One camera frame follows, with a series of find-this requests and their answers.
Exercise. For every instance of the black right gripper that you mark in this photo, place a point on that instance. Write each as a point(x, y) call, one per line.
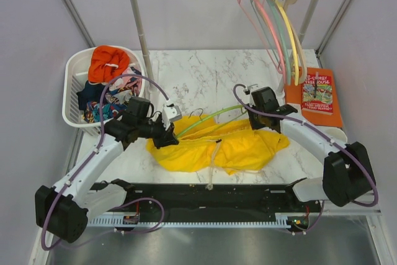
point(255, 125)

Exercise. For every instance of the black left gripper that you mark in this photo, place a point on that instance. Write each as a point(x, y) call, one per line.
point(165, 138)

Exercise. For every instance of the yellow shorts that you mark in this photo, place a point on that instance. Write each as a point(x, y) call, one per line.
point(209, 153)

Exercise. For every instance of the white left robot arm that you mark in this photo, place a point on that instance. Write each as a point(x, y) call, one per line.
point(68, 206)

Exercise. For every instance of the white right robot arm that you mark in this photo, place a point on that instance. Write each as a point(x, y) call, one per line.
point(347, 171)

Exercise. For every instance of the yellow hanger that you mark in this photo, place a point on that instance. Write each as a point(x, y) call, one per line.
point(284, 16)

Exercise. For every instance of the pink hanger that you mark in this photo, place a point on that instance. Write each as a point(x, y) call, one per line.
point(266, 20)

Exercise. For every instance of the pink patterned garment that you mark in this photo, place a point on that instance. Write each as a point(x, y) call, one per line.
point(126, 87)

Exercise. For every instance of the red storey treehouse book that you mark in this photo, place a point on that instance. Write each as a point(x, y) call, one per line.
point(317, 94)

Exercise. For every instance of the colourful comic print garment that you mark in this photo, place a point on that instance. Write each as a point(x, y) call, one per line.
point(91, 114)

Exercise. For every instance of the pale yellow mug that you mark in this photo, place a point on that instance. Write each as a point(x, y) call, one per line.
point(335, 133)

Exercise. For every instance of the navy blue garment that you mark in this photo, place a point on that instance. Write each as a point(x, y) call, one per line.
point(89, 97)

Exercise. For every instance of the orange garment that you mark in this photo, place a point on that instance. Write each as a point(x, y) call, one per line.
point(107, 63)

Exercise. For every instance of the white plastic laundry basket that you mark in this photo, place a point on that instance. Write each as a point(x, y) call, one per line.
point(75, 78)

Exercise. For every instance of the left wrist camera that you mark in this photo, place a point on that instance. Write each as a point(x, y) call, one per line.
point(170, 113)

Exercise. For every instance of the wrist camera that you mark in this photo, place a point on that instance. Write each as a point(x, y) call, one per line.
point(251, 88)
point(170, 113)

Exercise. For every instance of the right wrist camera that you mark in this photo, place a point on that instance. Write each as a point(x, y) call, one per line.
point(251, 88)

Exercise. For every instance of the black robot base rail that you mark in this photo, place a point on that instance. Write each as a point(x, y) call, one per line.
point(223, 203)

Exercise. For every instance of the white slotted cable duct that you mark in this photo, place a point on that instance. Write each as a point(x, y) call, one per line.
point(116, 220)

